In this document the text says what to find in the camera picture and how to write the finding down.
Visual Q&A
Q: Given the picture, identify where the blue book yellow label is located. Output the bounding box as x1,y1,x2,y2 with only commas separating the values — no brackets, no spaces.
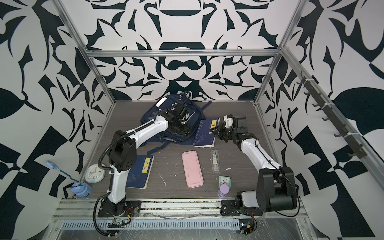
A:
126,155,155,189
193,118,220,148

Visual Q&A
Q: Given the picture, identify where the small green square clock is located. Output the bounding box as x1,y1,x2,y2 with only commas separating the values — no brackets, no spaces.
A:
219,176,231,189

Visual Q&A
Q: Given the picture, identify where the small green circuit board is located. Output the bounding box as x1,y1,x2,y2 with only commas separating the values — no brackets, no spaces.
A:
239,219,258,236

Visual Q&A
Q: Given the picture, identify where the purple cylindrical container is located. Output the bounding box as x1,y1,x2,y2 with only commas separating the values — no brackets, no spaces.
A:
217,184,230,199

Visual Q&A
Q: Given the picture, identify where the left black corrugated cable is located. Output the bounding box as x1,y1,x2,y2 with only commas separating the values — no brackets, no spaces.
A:
91,191,127,237

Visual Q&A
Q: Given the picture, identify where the navy blue school backpack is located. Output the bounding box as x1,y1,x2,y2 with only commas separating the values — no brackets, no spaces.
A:
141,92,212,155

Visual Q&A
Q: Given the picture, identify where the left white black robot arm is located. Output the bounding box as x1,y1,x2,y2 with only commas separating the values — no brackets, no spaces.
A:
98,103,191,216

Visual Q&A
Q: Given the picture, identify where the pink pencil case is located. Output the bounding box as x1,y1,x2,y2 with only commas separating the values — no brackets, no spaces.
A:
182,151,204,189

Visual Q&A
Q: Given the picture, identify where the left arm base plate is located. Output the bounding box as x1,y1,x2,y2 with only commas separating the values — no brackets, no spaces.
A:
97,199,142,218

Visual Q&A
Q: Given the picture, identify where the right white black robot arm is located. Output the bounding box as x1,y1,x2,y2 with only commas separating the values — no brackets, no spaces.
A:
211,115,301,217

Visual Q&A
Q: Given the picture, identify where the round mint alarm clock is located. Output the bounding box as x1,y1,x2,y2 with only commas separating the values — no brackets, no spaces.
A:
85,164,105,184

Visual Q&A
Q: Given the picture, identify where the aluminium frame rail base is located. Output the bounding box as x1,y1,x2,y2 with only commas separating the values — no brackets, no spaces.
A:
43,199,317,240

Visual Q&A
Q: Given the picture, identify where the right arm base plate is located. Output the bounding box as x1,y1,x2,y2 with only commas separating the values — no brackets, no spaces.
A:
220,200,263,217

